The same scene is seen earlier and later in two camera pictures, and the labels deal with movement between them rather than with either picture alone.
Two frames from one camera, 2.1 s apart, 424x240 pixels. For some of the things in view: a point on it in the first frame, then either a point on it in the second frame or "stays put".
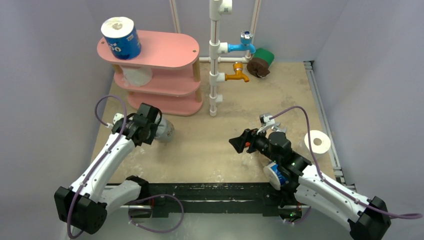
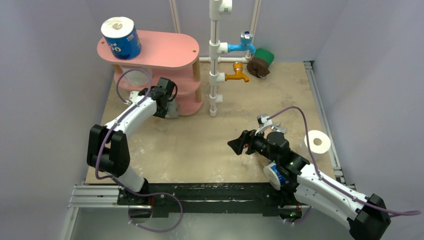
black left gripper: [152, 128] → [161, 114]
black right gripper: [250, 141] stays put
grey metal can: [165, 131] → [173, 109]
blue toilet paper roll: [121, 34] stays put
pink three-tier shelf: [174, 88] stays put
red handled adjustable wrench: [277, 128] stays put
